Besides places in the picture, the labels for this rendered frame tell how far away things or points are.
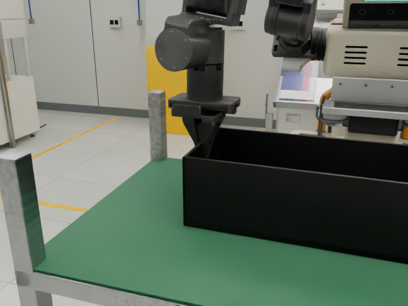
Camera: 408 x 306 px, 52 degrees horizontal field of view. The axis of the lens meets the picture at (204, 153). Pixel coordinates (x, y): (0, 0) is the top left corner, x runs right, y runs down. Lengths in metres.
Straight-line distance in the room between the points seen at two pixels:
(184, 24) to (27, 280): 0.39
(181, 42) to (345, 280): 0.36
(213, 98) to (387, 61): 0.60
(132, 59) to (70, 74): 0.89
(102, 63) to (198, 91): 4.67
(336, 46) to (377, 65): 0.11
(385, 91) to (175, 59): 0.67
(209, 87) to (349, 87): 0.55
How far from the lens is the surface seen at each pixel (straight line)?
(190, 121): 0.64
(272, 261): 0.57
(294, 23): 1.02
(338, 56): 1.13
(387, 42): 1.12
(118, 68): 5.18
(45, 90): 5.83
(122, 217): 0.68
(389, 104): 1.13
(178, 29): 0.56
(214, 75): 0.63
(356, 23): 1.12
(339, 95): 1.12
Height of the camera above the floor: 1.26
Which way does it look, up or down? 19 degrees down
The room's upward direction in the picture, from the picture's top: straight up
